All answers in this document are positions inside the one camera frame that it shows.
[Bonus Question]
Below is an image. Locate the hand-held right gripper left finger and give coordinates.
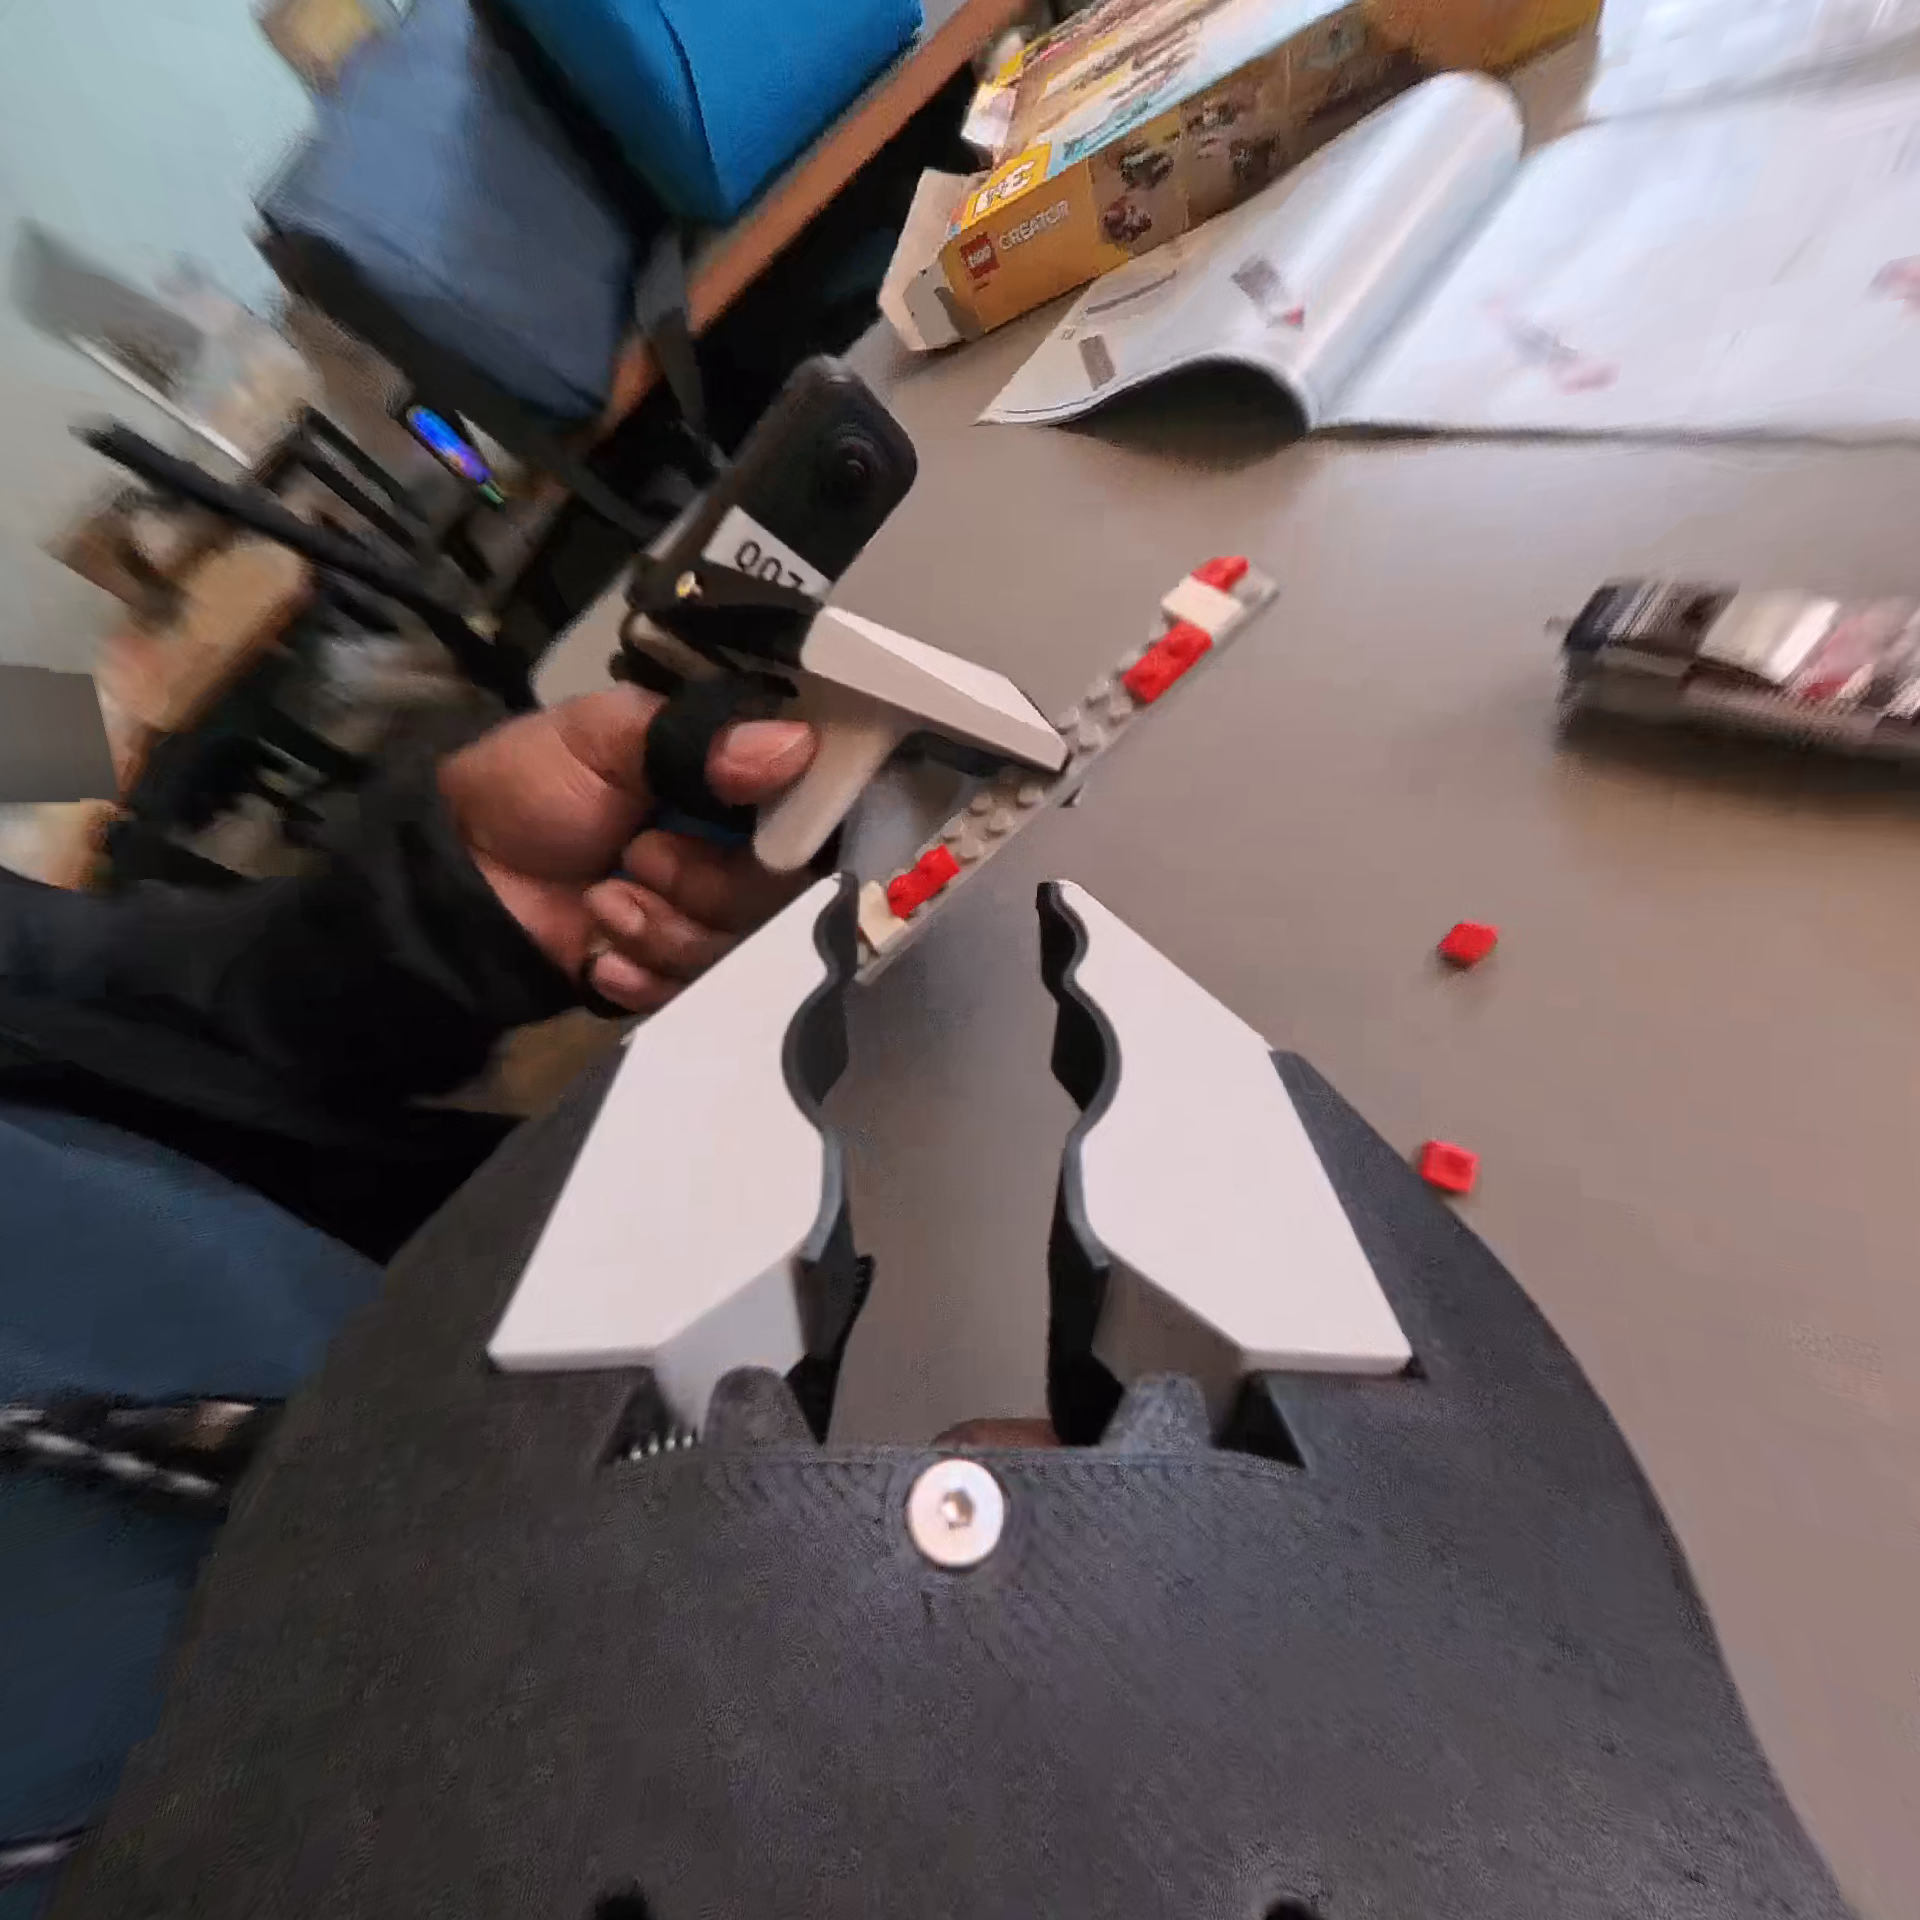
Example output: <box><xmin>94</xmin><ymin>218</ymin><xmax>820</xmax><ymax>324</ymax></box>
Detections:
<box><xmin>486</xmin><ymin>875</ymin><xmax>877</xmax><ymax>1446</ymax></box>

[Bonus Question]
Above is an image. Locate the person's blue garment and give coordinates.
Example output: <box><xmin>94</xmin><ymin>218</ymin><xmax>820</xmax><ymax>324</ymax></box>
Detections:
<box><xmin>0</xmin><ymin>1111</ymin><xmax>392</xmax><ymax>1920</ymax></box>

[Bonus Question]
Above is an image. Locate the person's black jacket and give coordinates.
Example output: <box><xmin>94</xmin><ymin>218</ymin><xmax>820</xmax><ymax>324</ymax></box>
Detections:
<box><xmin>224</xmin><ymin>1051</ymin><xmax>543</xmax><ymax>1263</ymax></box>

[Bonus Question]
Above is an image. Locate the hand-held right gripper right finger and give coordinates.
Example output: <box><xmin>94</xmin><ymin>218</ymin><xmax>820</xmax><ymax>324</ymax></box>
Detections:
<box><xmin>1035</xmin><ymin>876</ymin><xmax>1416</xmax><ymax>1446</ymax></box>

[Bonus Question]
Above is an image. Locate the grey black toy brick vehicle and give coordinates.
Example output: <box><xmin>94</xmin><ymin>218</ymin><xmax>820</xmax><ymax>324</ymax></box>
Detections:
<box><xmin>1553</xmin><ymin>576</ymin><xmax>1920</xmax><ymax>768</ymax></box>

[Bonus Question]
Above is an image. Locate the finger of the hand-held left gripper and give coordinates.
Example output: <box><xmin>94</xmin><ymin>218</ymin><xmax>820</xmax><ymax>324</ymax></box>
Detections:
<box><xmin>755</xmin><ymin>605</ymin><xmax>1075</xmax><ymax>876</ymax></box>

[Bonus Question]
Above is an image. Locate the black white drawstring cord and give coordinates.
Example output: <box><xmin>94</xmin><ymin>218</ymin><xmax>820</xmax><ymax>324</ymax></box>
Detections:
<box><xmin>0</xmin><ymin>1394</ymin><xmax>280</xmax><ymax>1502</ymax></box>

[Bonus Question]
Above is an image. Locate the dark blue cushioned chair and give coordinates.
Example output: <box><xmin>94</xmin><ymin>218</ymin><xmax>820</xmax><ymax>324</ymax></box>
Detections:
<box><xmin>255</xmin><ymin>0</ymin><xmax>641</xmax><ymax>431</ymax></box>

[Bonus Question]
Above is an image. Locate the person's left hand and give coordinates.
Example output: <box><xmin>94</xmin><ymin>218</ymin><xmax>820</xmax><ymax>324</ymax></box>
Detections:
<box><xmin>434</xmin><ymin>690</ymin><xmax>842</xmax><ymax>1021</ymax></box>

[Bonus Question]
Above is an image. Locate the grey desk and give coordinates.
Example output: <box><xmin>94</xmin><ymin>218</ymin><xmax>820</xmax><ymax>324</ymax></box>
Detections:
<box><xmin>533</xmin><ymin>0</ymin><xmax>1920</xmax><ymax>1920</ymax></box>

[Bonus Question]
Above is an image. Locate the yellow toy brick set box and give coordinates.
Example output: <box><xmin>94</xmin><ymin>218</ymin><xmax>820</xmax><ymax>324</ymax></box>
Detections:
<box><xmin>877</xmin><ymin>0</ymin><xmax>1609</xmax><ymax>354</ymax></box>

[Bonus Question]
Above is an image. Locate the grey toy brick plate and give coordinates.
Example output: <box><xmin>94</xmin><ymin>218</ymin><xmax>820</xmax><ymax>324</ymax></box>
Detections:
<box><xmin>855</xmin><ymin>555</ymin><xmax>1280</xmax><ymax>984</ymax></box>

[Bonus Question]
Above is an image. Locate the open instruction booklet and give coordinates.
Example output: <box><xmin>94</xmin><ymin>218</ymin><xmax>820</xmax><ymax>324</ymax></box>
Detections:
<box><xmin>978</xmin><ymin>0</ymin><xmax>1920</xmax><ymax>445</ymax></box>

